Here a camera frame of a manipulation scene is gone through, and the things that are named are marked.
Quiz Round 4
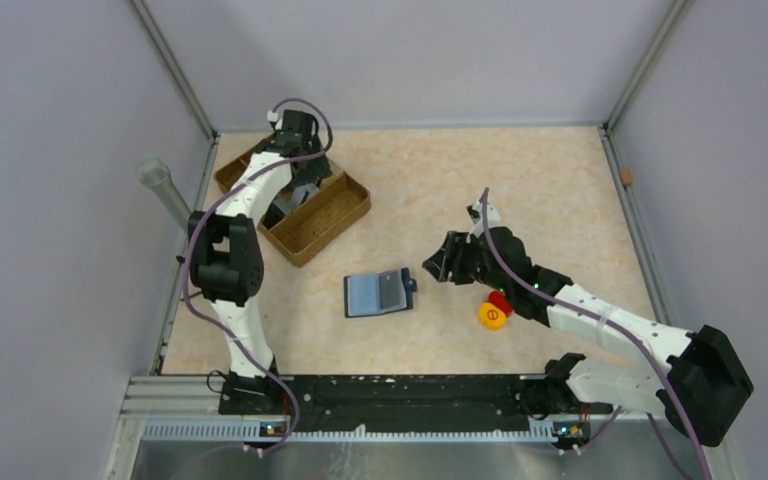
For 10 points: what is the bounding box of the silver card in tray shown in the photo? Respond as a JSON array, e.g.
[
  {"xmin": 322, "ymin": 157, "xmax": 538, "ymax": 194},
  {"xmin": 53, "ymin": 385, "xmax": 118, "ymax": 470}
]
[{"xmin": 273, "ymin": 183, "xmax": 320, "ymax": 216}]

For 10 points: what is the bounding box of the grey microphone on tripod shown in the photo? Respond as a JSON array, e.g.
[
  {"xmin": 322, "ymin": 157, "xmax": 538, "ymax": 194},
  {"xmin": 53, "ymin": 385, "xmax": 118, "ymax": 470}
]
[{"xmin": 136, "ymin": 156, "xmax": 191, "ymax": 232}]

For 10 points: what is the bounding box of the dark grey credit card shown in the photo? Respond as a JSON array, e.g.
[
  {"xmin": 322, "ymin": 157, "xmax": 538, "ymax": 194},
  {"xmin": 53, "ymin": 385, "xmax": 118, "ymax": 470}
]
[{"xmin": 261, "ymin": 204, "xmax": 286, "ymax": 230}]

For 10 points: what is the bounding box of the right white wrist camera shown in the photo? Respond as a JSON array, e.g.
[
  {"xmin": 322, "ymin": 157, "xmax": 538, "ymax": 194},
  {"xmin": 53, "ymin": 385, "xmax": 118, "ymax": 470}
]
[{"xmin": 467, "ymin": 201, "xmax": 503, "ymax": 238}]

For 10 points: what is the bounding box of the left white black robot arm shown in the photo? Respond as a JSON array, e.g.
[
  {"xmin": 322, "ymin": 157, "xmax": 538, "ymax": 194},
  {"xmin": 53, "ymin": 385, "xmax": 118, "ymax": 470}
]
[{"xmin": 185, "ymin": 104, "xmax": 333, "ymax": 414}]

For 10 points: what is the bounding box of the yellow round toy block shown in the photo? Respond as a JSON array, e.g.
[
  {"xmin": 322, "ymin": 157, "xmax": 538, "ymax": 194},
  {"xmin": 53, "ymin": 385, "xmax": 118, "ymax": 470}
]
[{"xmin": 477, "ymin": 302, "xmax": 508, "ymax": 330}]

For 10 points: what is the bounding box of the navy blue card holder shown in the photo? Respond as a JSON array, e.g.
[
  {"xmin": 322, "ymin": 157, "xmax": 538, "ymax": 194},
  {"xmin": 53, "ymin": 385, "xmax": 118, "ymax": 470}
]
[{"xmin": 343, "ymin": 267, "xmax": 418, "ymax": 318}]

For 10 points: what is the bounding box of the small brown block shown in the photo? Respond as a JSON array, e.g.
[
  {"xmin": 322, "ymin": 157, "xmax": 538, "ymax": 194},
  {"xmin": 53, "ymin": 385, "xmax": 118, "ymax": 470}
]
[{"xmin": 618, "ymin": 168, "xmax": 634, "ymax": 188}]

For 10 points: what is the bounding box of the woven brown divided tray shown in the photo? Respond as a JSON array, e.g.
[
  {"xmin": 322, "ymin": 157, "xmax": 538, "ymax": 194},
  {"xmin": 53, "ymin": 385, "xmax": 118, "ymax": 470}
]
[{"xmin": 214, "ymin": 142, "xmax": 371, "ymax": 267}]

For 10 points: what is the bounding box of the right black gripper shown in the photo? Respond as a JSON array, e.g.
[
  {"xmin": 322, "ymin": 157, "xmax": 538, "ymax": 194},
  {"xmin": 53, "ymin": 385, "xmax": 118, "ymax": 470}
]
[{"xmin": 424, "ymin": 230, "xmax": 511, "ymax": 294}]

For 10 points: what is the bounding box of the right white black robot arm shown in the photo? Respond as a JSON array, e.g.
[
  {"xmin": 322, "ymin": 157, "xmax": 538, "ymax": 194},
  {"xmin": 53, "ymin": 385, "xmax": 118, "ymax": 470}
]
[{"xmin": 422, "ymin": 226, "xmax": 754, "ymax": 447}]

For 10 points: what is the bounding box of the red toy block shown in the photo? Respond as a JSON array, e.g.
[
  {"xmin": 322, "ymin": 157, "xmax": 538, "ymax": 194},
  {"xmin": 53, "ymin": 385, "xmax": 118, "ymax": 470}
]
[{"xmin": 487, "ymin": 291, "xmax": 514, "ymax": 317}]

